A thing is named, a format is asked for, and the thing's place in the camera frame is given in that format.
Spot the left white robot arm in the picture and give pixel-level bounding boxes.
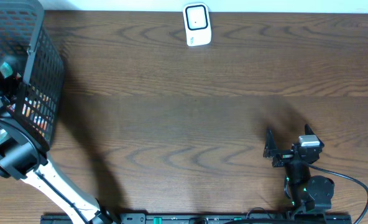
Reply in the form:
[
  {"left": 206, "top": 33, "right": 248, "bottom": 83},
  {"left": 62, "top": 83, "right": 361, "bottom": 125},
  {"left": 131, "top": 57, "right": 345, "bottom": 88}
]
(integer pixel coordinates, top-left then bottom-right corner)
[{"left": 0, "top": 51, "right": 120, "bottom": 223}]

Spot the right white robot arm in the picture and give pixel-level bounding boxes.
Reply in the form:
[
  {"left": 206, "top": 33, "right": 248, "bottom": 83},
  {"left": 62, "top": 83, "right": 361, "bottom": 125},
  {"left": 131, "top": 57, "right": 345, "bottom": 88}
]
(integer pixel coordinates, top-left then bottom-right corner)
[{"left": 263, "top": 124, "right": 334, "bottom": 220}]

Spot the grey plastic mesh basket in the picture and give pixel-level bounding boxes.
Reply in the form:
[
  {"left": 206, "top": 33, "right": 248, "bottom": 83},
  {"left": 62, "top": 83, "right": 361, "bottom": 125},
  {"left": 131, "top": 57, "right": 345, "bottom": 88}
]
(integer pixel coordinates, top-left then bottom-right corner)
[{"left": 0, "top": 0, "right": 64, "bottom": 152}]

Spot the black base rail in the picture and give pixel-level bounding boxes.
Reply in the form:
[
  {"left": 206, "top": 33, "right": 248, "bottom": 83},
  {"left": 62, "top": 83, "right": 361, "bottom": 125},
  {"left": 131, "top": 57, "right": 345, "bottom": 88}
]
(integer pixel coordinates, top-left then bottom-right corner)
[{"left": 40, "top": 212, "right": 352, "bottom": 224}]

